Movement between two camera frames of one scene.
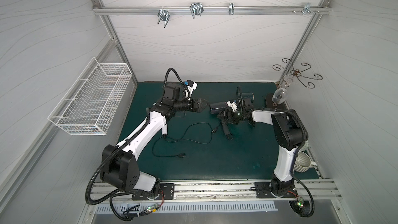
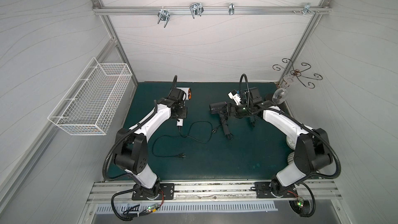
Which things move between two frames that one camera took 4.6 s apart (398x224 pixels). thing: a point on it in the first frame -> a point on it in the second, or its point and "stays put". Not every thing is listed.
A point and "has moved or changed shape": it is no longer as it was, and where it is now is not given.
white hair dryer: (164, 129) has moved or changed shape
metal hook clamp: (308, 9) stays put
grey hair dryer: (221, 108) stays put
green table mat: (191, 144) stays put
